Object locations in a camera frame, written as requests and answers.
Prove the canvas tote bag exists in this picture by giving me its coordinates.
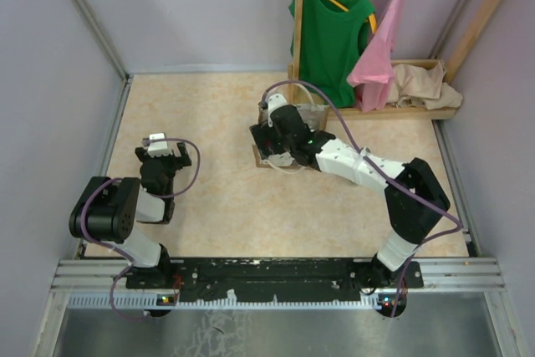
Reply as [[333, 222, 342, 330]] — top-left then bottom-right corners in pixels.
[[252, 83, 328, 173]]

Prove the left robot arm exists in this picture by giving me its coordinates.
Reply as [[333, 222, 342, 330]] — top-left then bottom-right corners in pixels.
[[69, 140, 191, 288]]

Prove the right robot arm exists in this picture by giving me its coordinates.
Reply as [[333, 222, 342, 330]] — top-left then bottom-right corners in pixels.
[[250, 102, 451, 288]]

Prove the pink t-shirt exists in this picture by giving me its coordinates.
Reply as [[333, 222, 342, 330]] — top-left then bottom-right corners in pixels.
[[347, 0, 405, 113]]

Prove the green tank top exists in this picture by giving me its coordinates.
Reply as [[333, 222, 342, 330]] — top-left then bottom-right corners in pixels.
[[298, 0, 375, 108]]

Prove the beige crumpled cloth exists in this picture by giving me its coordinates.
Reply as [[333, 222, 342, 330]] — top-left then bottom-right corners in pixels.
[[387, 61, 463, 110]]

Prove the wooden clothes rack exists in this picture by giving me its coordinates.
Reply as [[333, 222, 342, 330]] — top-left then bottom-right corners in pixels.
[[288, 0, 502, 120]]

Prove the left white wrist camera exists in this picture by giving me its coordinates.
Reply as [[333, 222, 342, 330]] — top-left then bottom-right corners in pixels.
[[142, 132, 174, 158]]

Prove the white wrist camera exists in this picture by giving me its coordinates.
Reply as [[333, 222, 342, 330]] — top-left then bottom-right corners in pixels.
[[258, 93, 288, 127], [142, 132, 174, 158]]

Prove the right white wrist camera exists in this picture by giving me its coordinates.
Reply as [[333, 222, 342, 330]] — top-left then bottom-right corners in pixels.
[[258, 93, 288, 127]]

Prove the grey metal corner frame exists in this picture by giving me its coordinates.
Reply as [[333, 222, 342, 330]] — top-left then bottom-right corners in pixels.
[[48, 0, 134, 82]]

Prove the black mounting base plate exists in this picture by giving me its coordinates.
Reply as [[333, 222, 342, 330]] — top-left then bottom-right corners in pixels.
[[126, 258, 423, 303]]

